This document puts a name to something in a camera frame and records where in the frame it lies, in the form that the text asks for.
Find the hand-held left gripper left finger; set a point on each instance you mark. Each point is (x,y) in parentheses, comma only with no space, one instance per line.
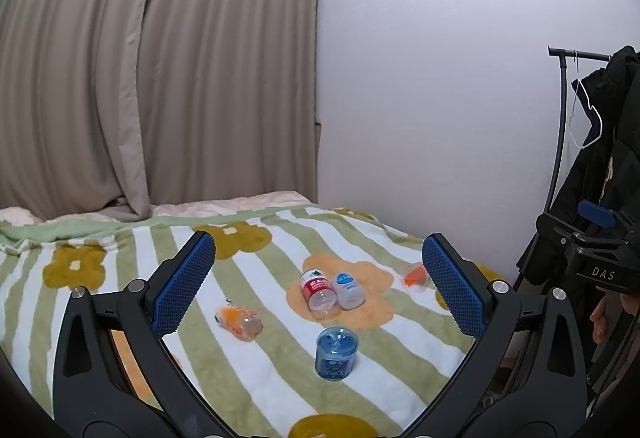
(182,285)

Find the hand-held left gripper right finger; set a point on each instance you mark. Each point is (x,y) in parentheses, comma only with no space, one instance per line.
(456,290)

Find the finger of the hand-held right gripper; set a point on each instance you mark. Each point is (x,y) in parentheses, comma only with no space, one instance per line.
(597,214)

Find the blue plastic cup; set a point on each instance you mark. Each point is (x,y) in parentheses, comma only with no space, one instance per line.
(336,354)

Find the orange label clear plastic cup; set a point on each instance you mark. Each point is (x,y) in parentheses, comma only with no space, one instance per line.
(416,277)
(239,322)

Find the red label clear plastic cup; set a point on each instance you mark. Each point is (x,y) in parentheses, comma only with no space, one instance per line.
(318,294)

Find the person's right hand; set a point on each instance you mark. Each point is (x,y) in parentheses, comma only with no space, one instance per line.
(599,320)

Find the black hanging jacket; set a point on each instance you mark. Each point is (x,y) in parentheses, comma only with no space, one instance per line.
(610,137)

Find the pale pink bed sheet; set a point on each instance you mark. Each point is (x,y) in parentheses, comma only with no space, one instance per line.
(225,204)

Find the black clothes rack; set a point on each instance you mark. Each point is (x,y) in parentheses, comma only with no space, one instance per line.
(562,127)

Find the white bottle with blue cap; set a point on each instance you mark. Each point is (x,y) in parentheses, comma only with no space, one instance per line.
(348,291)

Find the green striped floral blanket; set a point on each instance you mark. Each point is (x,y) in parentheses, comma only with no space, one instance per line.
(260,368)

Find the beige curtain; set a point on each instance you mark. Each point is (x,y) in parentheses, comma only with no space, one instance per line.
(150,67)

